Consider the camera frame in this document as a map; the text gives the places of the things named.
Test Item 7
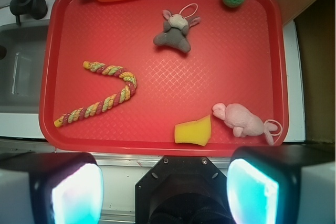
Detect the yellow sponge wedge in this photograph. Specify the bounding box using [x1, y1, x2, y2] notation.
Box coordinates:
[174, 115, 212, 146]

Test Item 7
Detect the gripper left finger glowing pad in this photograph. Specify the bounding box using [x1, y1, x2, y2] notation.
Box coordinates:
[1, 152, 103, 223]

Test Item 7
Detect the grey sink basin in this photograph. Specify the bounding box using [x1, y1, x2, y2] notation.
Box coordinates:
[1, 20, 49, 114]

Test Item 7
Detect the pink plush bunny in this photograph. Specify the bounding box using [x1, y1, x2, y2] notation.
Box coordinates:
[212, 103, 283, 146]

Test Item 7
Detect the grey plush bunny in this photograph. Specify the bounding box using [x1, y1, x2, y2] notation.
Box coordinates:
[153, 3, 201, 54]

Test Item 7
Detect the multicolored twisted rope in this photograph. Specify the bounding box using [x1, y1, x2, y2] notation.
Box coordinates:
[53, 60, 138, 129]

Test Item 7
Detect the black faucet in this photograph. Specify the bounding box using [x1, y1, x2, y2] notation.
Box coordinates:
[9, 0, 48, 26]

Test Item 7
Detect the red plastic tray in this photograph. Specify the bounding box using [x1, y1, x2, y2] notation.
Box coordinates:
[39, 0, 289, 157]

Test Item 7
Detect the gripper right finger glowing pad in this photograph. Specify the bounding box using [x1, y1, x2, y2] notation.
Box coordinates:
[226, 145, 335, 223]

